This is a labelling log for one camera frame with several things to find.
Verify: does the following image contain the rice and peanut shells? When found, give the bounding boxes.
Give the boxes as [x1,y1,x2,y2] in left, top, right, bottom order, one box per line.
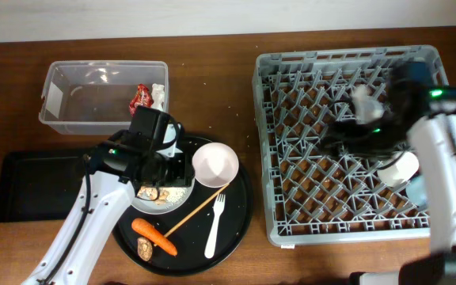
[136,187,187,205]

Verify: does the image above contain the grey plate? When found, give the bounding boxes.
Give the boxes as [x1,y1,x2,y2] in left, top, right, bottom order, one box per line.
[131,182,195,215]

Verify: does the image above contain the white shallow bowl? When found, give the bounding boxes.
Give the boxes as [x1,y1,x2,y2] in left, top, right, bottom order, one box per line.
[192,142,239,188]

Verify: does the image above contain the white tissue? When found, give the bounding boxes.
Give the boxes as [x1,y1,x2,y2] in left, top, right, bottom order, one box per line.
[151,83,165,112]

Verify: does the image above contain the red snack wrapper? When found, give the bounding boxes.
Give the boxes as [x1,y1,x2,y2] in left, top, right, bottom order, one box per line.
[129,84,154,116]

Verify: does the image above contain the small white cup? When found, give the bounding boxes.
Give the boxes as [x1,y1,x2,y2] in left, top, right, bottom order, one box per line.
[377,151,420,188]

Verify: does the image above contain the blue plastic cup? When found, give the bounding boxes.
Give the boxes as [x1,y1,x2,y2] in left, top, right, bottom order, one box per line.
[405,176,428,207]

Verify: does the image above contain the white plastic fork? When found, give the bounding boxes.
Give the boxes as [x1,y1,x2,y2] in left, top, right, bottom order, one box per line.
[204,194,226,259]

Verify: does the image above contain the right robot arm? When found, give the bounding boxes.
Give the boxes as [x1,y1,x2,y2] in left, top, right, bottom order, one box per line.
[318,62,456,284]

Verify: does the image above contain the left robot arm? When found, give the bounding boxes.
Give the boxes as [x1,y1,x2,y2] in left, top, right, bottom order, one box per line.
[25,106,194,284]

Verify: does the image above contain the grey dishwasher rack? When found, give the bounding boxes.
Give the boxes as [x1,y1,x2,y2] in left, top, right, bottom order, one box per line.
[253,45,447,247]

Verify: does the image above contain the orange carrot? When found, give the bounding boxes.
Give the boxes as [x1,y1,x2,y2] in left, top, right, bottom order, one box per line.
[131,218,178,257]

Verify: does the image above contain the round black tray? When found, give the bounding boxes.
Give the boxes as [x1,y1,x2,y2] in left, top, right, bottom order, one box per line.
[112,165,253,276]

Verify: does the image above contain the brown mushroom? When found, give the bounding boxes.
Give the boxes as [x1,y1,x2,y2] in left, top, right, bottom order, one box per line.
[137,237,154,261]

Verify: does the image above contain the clear plastic bin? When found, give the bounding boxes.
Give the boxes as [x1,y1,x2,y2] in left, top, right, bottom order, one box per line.
[39,60,169,135]

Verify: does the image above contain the black rectangular tray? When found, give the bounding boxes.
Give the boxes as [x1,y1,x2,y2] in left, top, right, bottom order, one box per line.
[0,148,90,222]

